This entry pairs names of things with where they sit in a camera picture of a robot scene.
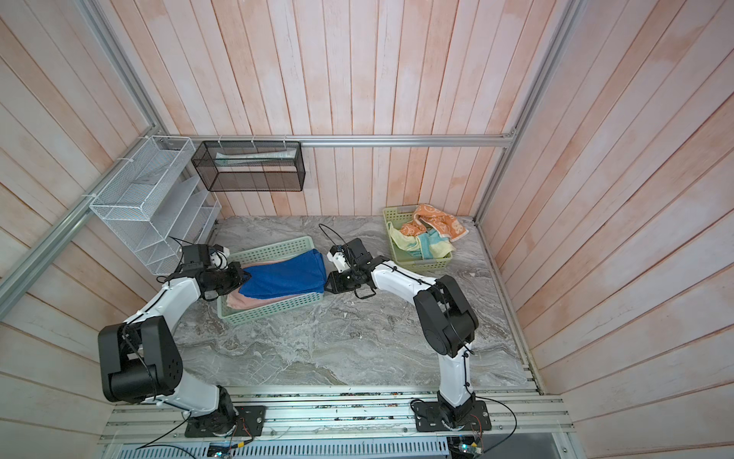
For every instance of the blue towel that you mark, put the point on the blue towel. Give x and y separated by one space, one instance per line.
304 274

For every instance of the light green yellow towel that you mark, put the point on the light green yellow towel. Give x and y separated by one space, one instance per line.
420 242

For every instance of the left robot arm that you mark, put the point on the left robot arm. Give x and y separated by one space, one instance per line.
139 358

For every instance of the white wire mesh shelf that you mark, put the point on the white wire mesh shelf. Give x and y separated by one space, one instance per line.
153 209

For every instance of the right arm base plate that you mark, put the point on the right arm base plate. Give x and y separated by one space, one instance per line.
439 416

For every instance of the pink towel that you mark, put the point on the pink towel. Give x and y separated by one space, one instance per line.
246 301

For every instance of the aluminium rail frame front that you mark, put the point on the aluminium rail frame front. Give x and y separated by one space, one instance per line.
339 421

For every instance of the yellow-green plastic basket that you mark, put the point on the yellow-green plastic basket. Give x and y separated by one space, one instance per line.
398 216

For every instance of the aluminium wall rail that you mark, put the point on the aluminium wall rail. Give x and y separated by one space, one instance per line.
319 141

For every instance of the orange patterned towel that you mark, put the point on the orange patterned towel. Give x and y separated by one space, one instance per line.
427 217

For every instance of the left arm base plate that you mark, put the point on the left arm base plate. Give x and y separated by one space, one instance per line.
243 420

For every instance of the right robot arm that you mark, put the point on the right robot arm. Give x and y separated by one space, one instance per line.
448 323

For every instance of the mint green plastic basket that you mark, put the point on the mint green plastic basket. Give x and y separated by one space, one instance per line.
271 253

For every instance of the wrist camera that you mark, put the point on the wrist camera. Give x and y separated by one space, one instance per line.
337 255
218 257

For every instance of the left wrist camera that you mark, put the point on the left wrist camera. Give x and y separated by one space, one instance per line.
218 257

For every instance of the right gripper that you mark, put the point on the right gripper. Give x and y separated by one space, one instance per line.
336 283

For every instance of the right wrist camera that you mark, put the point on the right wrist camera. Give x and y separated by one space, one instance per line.
337 255

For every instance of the black wire mesh basket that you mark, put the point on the black wire mesh basket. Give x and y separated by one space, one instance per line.
245 166

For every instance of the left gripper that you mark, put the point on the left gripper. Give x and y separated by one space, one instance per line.
223 291

